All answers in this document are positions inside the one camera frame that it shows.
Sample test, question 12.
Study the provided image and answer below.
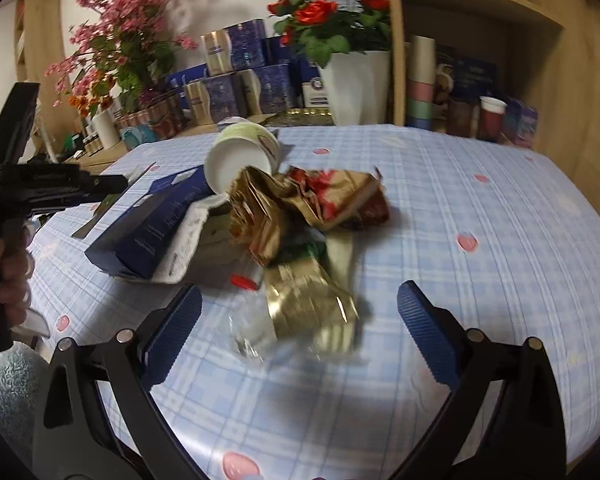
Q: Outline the teal round container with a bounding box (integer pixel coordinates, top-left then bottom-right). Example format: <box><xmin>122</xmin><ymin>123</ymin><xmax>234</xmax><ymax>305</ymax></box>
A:
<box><xmin>121</xmin><ymin>125</ymin><xmax>157</xmax><ymax>152</ymax></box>

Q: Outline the blue plaid tablecloth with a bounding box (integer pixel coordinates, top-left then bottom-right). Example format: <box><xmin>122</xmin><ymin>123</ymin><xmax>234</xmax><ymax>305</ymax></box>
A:
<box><xmin>27</xmin><ymin>124</ymin><xmax>600</xmax><ymax>480</ymax></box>

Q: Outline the white flower pot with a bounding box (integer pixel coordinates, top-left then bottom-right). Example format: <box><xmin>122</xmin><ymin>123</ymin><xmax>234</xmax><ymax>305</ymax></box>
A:
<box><xmin>317</xmin><ymin>50</ymin><xmax>392</xmax><ymax>126</ymax></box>

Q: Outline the blue coffee box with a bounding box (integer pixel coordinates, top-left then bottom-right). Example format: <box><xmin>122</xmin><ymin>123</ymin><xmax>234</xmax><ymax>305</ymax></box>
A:
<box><xmin>84</xmin><ymin>165</ymin><xmax>216</xmax><ymax>281</ymax></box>

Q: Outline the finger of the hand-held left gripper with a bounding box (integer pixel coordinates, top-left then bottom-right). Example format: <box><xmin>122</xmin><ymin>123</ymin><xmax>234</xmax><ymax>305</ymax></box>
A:
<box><xmin>79</xmin><ymin>173</ymin><xmax>130</xmax><ymax>202</ymax></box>

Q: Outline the white paper cup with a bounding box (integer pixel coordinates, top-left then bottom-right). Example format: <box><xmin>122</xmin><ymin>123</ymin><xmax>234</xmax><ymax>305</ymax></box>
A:
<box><xmin>204</xmin><ymin>121</ymin><xmax>281</xmax><ymax>196</ymax></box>

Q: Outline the clear plastic wrapper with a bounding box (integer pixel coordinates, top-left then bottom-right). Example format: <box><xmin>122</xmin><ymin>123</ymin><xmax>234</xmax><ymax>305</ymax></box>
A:
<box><xmin>231</xmin><ymin>290</ymin><xmax>281</xmax><ymax>362</ymax></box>

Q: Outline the dark blue printed box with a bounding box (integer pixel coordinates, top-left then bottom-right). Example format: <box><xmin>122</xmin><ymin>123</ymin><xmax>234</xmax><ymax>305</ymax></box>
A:
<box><xmin>432</xmin><ymin>45</ymin><xmax>498</xmax><ymax>136</ymax></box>

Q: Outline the gold patterned tray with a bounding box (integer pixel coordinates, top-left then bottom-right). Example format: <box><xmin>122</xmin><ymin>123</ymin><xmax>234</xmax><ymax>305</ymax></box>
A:
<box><xmin>260</xmin><ymin>107</ymin><xmax>333</xmax><ymax>128</ymax></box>

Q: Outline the orange flower bunch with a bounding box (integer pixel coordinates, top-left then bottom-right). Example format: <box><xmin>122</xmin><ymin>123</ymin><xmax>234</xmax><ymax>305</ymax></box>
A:
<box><xmin>67</xmin><ymin>70</ymin><xmax>116</xmax><ymax>117</ymax></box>

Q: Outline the white paper towel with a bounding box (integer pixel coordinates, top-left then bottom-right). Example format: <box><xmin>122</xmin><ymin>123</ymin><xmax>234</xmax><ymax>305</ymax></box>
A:
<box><xmin>152</xmin><ymin>194</ymin><xmax>233</xmax><ymax>286</ymax></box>

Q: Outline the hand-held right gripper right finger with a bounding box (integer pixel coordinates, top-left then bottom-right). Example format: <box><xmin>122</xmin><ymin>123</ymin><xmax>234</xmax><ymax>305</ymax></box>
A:
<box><xmin>390</xmin><ymin>280</ymin><xmax>568</xmax><ymax>480</ymax></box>

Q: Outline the wooden shelf unit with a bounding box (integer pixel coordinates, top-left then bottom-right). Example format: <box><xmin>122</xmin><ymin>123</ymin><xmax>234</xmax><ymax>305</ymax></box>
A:
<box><xmin>380</xmin><ymin>0</ymin><xmax>600</xmax><ymax>201</ymax></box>

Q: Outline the red rose plant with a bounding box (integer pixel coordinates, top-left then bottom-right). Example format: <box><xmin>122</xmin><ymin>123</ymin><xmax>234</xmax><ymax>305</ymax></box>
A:
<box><xmin>267</xmin><ymin>0</ymin><xmax>392</xmax><ymax>68</ymax></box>

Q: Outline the row of copper tins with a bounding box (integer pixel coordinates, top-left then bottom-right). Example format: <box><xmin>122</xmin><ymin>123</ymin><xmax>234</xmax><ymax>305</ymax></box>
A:
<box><xmin>114</xmin><ymin>99</ymin><xmax>183</xmax><ymax>142</ymax></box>

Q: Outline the green foil wrapper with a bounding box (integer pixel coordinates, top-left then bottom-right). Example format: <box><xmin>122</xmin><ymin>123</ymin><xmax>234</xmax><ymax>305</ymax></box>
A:
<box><xmin>285</xmin><ymin>237</ymin><xmax>331</xmax><ymax>266</ymax></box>

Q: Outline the person's left hand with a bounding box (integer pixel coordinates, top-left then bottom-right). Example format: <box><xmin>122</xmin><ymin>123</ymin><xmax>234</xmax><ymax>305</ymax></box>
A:
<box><xmin>0</xmin><ymin>237</ymin><xmax>36</xmax><ymax>330</ymax></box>

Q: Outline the red paper cup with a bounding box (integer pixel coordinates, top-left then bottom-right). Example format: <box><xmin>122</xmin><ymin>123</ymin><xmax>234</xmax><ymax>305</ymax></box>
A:
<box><xmin>477</xmin><ymin>96</ymin><xmax>507</xmax><ymax>142</ymax></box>

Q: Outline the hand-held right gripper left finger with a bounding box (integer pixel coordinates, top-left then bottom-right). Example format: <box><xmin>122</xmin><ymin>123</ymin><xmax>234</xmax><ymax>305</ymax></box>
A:
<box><xmin>32</xmin><ymin>284</ymin><xmax>211</xmax><ymax>480</ymax></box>

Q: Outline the red gold snack wrapper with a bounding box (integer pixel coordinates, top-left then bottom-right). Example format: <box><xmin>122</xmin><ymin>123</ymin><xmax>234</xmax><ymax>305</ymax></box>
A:
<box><xmin>282</xmin><ymin>167</ymin><xmax>391</xmax><ymax>232</ymax></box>

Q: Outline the small blue box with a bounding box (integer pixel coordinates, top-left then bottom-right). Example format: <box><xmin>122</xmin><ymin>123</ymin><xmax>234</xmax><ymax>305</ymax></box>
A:
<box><xmin>504</xmin><ymin>97</ymin><xmax>539</xmax><ymax>150</ymax></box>

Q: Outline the stack of pastel paper cups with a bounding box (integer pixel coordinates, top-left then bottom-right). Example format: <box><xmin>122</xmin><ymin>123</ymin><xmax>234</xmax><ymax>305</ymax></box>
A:
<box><xmin>406</xmin><ymin>35</ymin><xmax>437</xmax><ymax>131</ymax></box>

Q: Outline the stack of blue boxes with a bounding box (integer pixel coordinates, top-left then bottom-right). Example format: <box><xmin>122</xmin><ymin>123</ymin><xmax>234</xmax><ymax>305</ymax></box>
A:
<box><xmin>166</xmin><ymin>19</ymin><xmax>331</xmax><ymax>128</ymax></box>

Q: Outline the wooden side shelf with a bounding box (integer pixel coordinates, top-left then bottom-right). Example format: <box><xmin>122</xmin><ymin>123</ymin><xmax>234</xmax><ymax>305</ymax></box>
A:
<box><xmin>12</xmin><ymin>0</ymin><xmax>131</xmax><ymax>176</ymax></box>

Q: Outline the white vase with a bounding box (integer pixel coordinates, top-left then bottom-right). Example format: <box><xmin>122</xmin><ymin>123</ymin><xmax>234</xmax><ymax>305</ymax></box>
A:
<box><xmin>91</xmin><ymin>109</ymin><xmax>122</xmax><ymax>151</ymax></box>

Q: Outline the pink blossom plant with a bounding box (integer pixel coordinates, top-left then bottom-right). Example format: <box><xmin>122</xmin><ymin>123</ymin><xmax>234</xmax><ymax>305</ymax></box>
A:
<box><xmin>45</xmin><ymin>0</ymin><xmax>203</xmax><ymax>116</ymax></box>

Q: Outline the gold foil packet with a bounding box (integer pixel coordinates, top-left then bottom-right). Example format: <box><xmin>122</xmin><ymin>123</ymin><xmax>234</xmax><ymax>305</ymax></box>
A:
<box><xmin>264</xmin><ymin>260</ymin><xmax>361</xmax><ymax>356</ymax></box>

